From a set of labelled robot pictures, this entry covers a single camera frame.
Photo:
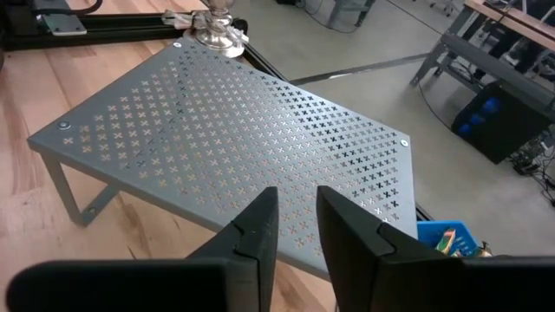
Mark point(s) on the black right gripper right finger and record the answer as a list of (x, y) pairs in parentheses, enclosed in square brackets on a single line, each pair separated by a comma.
[(355, 260)]

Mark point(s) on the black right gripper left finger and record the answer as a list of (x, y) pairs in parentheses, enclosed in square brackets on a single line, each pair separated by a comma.
[(251, 242)]

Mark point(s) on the blue plastic basket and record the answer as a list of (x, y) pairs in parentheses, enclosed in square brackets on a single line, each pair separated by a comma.
[(427, 234)]

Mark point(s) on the yellow green crayon box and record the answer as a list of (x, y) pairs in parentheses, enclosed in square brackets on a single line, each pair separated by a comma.
[(446, 240)]

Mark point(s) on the grey perforated metal desk riser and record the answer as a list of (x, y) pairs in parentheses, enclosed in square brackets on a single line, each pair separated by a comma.
[(217, 130)]

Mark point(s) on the black computer blue fans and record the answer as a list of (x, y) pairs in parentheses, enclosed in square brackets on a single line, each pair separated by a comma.
[(498, 134)]

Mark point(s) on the silver table lamp white shade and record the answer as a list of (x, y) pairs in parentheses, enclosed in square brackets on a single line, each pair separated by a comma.
[(217, 39)]

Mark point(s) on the clear plastic wrapping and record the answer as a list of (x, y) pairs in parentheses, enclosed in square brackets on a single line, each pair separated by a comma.
[(178, 18)]

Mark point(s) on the grey metal workbench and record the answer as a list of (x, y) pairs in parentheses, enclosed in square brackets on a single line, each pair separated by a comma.
[(477, 56)]

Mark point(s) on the grey metal stand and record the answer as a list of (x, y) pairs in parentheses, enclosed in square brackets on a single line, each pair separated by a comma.
[(347, 8)]

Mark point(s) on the grey metal corner plate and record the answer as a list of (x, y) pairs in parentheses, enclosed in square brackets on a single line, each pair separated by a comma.
[(63, 24)]

